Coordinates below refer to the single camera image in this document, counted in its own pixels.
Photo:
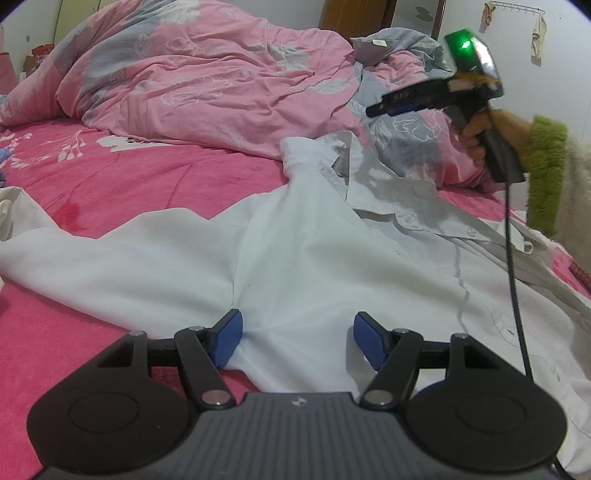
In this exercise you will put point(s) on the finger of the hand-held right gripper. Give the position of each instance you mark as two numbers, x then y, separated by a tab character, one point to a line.
406	110
406	96

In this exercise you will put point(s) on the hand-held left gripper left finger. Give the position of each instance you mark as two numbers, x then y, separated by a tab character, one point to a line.
226	337

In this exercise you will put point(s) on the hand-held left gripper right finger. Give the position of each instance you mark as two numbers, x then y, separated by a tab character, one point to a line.
369	341

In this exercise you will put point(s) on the white shirt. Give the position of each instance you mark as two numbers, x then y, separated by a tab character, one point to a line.
323	258

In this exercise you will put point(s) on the person's right hand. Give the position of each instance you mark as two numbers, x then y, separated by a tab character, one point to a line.
512	131

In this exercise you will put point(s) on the hanging beige cloth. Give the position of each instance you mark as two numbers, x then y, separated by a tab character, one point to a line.
538	37

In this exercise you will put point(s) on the brown wooden door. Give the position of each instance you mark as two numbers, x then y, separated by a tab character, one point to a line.
351	14

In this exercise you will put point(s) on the pink grey floral duvet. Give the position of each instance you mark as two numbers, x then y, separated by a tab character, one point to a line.
207	69

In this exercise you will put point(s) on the pink floral bed blanket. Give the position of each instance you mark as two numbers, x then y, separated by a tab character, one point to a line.
69	184

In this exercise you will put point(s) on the red snack bag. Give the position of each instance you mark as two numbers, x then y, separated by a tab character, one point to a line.
41	53

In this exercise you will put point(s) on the pale yellow wardrobe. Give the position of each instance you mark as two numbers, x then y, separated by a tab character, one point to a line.
74	14

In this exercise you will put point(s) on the wall hook rack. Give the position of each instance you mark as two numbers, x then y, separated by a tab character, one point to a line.
517	7

